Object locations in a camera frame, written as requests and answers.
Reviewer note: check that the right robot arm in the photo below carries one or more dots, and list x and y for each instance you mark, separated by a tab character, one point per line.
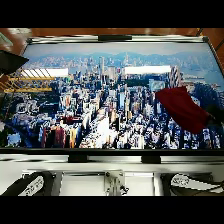
186	185

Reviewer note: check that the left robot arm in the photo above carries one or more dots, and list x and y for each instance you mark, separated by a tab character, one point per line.
28	185

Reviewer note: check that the dark red garment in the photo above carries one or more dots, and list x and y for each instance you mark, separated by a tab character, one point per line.
181	108

